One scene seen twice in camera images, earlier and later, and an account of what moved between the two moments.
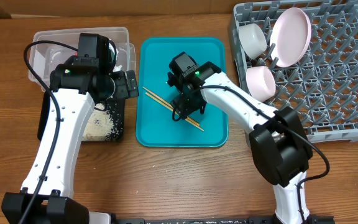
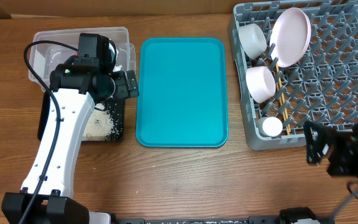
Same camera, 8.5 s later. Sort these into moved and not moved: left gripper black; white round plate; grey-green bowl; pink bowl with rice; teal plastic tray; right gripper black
Moved: right gripper black
Not moved: grey-green bowl; white round plate; pink bowl with rice; teal plastic tray; left gripper black
